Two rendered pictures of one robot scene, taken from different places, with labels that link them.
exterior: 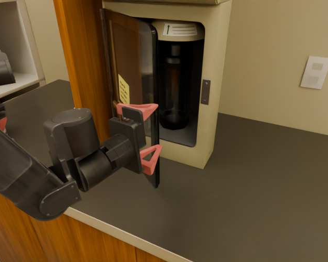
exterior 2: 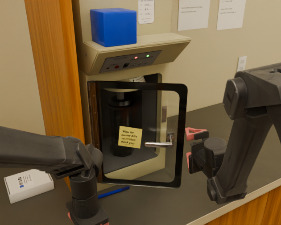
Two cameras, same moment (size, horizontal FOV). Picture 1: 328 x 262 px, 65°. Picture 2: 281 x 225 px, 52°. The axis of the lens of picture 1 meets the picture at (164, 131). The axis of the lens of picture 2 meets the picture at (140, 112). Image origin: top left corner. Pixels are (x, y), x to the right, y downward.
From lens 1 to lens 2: 0.82 m
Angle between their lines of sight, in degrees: 49
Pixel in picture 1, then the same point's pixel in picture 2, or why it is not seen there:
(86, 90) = not seen: hidden behind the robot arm
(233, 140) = not seen: hidden behind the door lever
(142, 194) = (164, 202)
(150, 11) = (126, 74)
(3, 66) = (99, 153)
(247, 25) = not seen: hidden behind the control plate
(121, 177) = (138, 205)
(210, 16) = (164, 68)
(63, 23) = (77, 103)
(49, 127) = (223, 152)
